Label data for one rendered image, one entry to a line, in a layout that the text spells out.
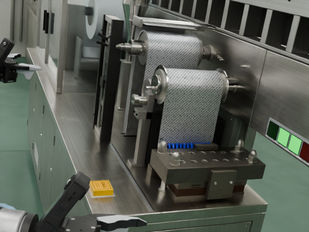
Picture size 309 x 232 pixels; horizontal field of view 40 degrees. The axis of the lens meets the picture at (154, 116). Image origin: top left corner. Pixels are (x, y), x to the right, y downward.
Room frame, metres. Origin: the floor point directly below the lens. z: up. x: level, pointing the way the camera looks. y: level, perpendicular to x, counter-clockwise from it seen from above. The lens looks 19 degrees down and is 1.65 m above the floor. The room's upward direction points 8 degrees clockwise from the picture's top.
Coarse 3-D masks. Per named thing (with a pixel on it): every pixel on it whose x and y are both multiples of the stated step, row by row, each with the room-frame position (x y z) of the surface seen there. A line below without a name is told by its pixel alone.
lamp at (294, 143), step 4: (292, 136) 1.29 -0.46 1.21; (292, 140) 1.29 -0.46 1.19; (296, 140) 1.27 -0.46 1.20; (300, 140) 1.26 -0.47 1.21; (292, 144) 1.29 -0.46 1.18; (296, 144) 1.27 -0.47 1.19; (300, 144) 1.25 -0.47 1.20; (288, 148) 1.30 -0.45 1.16; (292, 148) 1.28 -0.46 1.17; (296, 148) 1.27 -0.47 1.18; (296, 152) 1.26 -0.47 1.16
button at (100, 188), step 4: (100, 180) 1.33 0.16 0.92; (104, 180) 1.33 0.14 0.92; (108, 180) 1.34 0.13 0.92; (92, 184) 1.29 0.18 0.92; (96, 184) 1.30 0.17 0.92; (100, 184) 1.30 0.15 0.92; (104, 184) 1.31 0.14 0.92; (108, 184) 1.31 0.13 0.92; (92, 188) 1.27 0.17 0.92; (96, 188) 1.27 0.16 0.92; (100, 188) 1.27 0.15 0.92; (104, 188) 1.28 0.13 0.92; (108, 188) 1.28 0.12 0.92; (112, 188) 1.29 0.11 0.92; (92, 192) 1.26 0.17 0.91; (96, 192) 1.25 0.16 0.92; (100, 192) 1.26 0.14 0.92; (104, 192) 1.27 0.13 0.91; (108, 192) 1.27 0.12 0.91; (112, 192) 1.28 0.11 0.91
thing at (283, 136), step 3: (282, 129) 1.34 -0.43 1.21; (279, 132) 1.36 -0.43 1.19; (282, 132) 1.34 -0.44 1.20; (285, 132) 1.33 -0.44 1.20; (279, 135) 1.35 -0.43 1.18; (282, 135) 1.34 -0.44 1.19; (285, 135) 1.33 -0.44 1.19; (288, 135) 1.31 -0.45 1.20; (279, 138) 1.35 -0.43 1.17; (282, 138) 1.33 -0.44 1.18; (285, 138) 1.32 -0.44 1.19; (279, 141) 1.34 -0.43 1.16; (282, 141) 1.33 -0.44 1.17; (285, 141) 1.32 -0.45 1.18; (282, 144) 1.33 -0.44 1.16; (285, 144) 1.32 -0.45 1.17
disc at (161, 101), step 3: (159, 66) 1.56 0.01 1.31; (162, 66) 1.53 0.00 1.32; (156, 69) 1.58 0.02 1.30; (162, 69) 1.53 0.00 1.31; (165, 69) 1.51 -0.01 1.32; (165, 72) 1.50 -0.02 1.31; (165, 75) 1.50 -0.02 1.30; (165, 78) 1.49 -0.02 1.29; (165, 87) 1.48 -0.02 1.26; (165, 90) 1.48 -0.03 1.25; (165, 93) 1.47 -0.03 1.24; (165, 96) 1.47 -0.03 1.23; (156, 99) 1.54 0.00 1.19; (162, 99) 1.49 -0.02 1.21; (156, 102) 1.54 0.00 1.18; (159, 102) 1.51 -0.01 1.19; (162, 102) 1.49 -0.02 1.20
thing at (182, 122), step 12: (168, 108) 1.49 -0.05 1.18; (180, 108) 1.51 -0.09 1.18; (192, 108) 1.53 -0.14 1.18; (204, 108) 1.55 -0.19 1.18; (216, 108) 1.57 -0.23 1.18; (168, 120) 1.49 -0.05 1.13; (180, 120) 1.51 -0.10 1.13; (192, 120) 1.53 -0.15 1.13; (204, 120) 1.55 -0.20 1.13; (216, 120) 1.57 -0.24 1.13; (168, 132) 1.49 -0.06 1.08; (180, 132) 1.51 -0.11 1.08; (192, 132) 1.53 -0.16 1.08; (204, 132) 1.55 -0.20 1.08
